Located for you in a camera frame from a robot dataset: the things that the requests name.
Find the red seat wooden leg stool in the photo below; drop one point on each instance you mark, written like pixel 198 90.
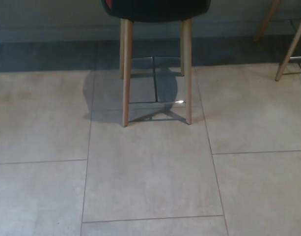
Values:
pixel 127 73

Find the wooden leg bar stool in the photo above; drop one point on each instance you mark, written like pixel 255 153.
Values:
pixel 291 46

